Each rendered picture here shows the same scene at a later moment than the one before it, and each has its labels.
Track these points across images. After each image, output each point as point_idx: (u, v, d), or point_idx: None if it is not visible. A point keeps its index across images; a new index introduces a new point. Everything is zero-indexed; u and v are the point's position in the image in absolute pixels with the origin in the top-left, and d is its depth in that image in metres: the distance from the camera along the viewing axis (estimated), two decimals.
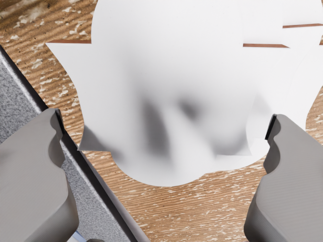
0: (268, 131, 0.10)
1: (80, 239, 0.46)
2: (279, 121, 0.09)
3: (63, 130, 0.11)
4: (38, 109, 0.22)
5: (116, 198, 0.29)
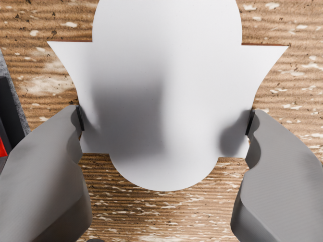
0: (248, 127, 0.11)
1: None
2: (257, 117, 0.10)
3: (82, 127, 0.11)
4: None
5: None
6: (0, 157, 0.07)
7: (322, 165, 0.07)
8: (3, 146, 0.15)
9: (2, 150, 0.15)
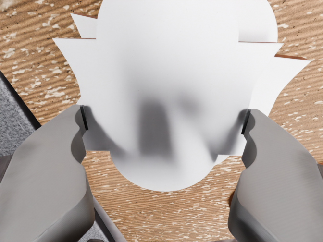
0: (244, 126, 0.11)
1: None
2: (253, 116, 0.10)
3: (86, 127, 0.11)
4: (12, 98, 0.21)
5: None
6: (5, 155, 0.07)
7: (316, 163, 0.07)
8: None
9: None
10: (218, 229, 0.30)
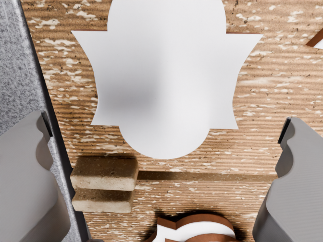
0: (281, 135, 0.10)
1: None
2: (293, 125, 0.09)
3: (50, 133, 0.11)
4: (73, 215, 0.28)
5: None
6: None
7: None
8: None
9: None
10: None
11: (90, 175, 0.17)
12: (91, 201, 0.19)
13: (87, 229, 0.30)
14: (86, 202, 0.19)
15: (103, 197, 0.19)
